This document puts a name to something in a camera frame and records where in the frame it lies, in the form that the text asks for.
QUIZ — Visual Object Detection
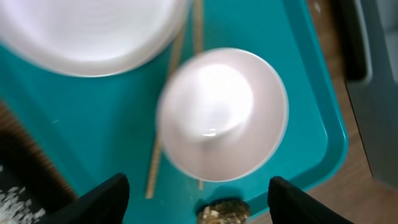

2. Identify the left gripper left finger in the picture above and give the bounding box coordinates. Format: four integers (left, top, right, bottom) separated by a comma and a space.
39, 173, 130, 224

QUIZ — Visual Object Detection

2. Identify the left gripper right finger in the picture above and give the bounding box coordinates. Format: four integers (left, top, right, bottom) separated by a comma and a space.
267, 176, 353, 224

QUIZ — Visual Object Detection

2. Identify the pile of rice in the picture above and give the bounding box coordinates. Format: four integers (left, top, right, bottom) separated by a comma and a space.
0, 164, 47, 224

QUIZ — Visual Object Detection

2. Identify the small white bowl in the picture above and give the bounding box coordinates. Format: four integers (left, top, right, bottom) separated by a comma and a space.
156, 47, 289, 182

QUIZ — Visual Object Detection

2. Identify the wooden chopstick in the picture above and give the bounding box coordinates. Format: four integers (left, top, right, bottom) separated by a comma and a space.
144, 27, 187, 200
193, 0, 204, 55

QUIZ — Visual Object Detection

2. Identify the brown food scrap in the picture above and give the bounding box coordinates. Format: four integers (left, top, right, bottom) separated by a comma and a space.
197, 199, 251, 224

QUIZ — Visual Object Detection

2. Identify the teal serving tray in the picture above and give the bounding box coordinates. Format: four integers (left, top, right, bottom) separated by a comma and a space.
1, 0, 348, 223

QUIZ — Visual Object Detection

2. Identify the black plastic tray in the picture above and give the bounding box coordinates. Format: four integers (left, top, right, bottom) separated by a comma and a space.
1, 131, 74, 223

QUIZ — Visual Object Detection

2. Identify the large white plate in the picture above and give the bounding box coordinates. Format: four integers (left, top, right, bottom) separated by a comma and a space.
1, 0, 191, 77

